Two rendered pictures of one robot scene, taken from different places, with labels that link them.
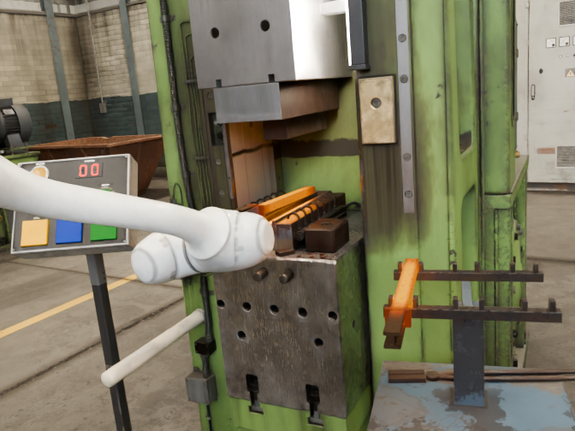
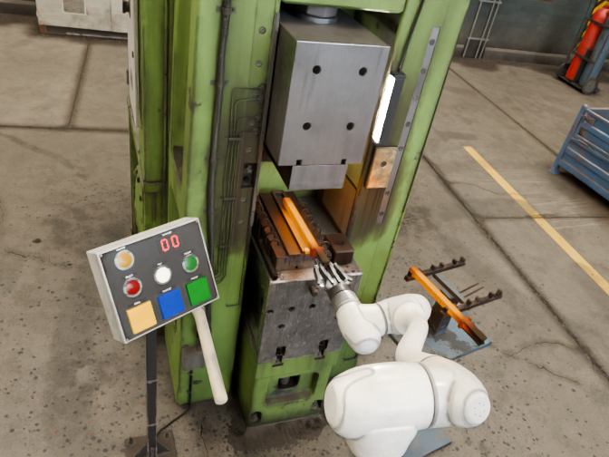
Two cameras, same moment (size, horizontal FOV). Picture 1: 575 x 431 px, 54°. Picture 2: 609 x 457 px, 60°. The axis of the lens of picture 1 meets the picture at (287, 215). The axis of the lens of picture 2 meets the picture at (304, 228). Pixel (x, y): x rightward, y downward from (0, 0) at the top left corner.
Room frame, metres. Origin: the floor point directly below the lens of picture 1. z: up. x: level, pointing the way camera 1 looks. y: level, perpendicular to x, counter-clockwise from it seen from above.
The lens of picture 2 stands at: (0.58, 1.33, 2.19)
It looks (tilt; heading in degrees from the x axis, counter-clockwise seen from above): 35 degrees down; 307
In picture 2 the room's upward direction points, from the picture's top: 11 degrees clockwise
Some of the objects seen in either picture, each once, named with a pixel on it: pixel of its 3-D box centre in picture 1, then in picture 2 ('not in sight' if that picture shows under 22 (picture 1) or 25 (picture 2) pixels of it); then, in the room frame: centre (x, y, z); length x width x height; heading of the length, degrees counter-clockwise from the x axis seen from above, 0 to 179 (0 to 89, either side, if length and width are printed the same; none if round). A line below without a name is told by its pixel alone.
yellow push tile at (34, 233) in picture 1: (35, 233); (141, 316); (1.57, 0.72, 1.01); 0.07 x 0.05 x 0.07; 88
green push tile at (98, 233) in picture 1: (104, 227); (198, 290); (1.56, 0.52, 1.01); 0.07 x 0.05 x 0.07; 88
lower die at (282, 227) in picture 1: (292, 216); (285, 227); (1.70, -0.01, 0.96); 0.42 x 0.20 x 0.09; 153
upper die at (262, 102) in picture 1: (281, 99); (298, 148); (1.70, -0.01, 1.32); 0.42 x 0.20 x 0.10; 153
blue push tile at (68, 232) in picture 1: (69, 230); (170, 303); (1.57, 0.62, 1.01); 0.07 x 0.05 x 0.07; 88
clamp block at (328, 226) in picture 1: (327, 234); (338, 248); (1.48, -0.10, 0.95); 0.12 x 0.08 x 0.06; 153
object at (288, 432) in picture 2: not in sight; (272, 422); (1.47, 0.10, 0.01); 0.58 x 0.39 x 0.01; 63
